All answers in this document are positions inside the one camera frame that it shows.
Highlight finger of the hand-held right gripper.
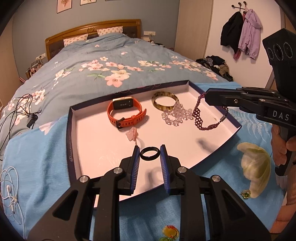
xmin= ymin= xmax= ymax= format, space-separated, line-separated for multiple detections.
xmin=205 ymin=88 xmax=265 ymax=117
xmin=237 ymin=87 xmax=289 ymax=101

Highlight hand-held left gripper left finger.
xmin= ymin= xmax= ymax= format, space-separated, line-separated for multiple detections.
xmin=27 ymin=146 xmax=141 ymax=241

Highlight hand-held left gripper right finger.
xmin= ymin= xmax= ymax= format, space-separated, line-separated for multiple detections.
xmin=159 ymin=144 xmax=271 ymax=241

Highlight black ring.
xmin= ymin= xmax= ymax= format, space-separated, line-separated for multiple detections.
xmin=140 ymin=146 xmax=160 ymax=161

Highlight dark purple bead bracelet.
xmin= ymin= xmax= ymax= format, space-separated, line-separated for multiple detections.
xmin=192 ymin=92 xmax=229 ymax=131

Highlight pink flower hair clip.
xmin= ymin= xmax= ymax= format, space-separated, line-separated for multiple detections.
xmin=125 ymin=128 xmax=142 ymax=144

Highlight dark blue shallow box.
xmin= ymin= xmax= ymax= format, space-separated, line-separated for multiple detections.
xmin=66 ymin=80 xmax=242 ymax=202

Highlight clear bead bracelet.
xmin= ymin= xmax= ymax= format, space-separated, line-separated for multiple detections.
xmin=161 ymin=102 xmax=193 ymax=127

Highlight orange smart watch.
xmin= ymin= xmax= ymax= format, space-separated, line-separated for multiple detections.
xmin=107 ymin=95 xmax=147 ymax=128

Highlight mottled brown bangle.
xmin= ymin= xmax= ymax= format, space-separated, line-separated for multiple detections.
xmin=151 ymin=91 xmax=179 ymax=112

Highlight person's right forearm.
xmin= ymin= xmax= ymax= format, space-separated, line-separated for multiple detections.
xmin=270 ymin=185 xmax=296 ymax=234

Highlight person's right hand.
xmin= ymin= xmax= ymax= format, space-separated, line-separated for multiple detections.
xmin=271 ymin=126 xmax=296 ymax=167

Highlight dark clothes pile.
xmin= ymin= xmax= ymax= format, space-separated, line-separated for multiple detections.
xmin=196 ymin=55 xmax=234 ymax=82

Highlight lilac jacket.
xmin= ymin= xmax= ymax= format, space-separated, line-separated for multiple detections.
xmin=233 ymin=9 xmax=263 ymax=61

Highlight black jacket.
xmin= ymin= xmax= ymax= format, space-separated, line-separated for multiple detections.
xmin=220 ymin=11 xmax=244 ymax=54

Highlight beige wardrobe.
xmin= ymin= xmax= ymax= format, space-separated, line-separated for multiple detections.
xmin=174 ymin=0 xmax=213 ymax=59

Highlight bright blue flower blanket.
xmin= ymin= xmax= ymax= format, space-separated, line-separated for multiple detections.
xmin=0 ymin=82 xmax=288 ymax=241

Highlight black power adapter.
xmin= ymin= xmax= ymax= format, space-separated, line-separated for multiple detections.
xmin=26 ymin=113 xmax=38 ymax=129

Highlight floral grey-blue duvet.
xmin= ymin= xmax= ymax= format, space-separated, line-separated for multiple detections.
xmin=0 ymin=32 xmax=234 ymax=160

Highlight white earphones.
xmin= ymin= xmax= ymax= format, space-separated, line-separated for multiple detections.
xmin=0 ymin=166 xmax=25 ymax=225

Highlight patterned white pillow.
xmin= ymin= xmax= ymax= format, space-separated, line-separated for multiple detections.
xmin=63 ymin=34 xmax=89 ymax=47
xmin=97 ymin=26 xmax=123 ymax=37

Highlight wooden bed headboard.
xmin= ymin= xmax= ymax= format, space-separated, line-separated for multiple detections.
xmin=45 ymin=19 xmax=142 ymax=62

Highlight pink flower framed picture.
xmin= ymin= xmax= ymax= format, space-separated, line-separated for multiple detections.
xmin=57 ymin=0 xmax=73 ymax=14

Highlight black wall coat rack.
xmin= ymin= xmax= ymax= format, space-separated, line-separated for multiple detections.
xmin=231 ymin=2 xmax=249 ymax=12

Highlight black cables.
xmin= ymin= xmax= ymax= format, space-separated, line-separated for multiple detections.
xmin=0 ymin=94 xmax=42 ymax=153

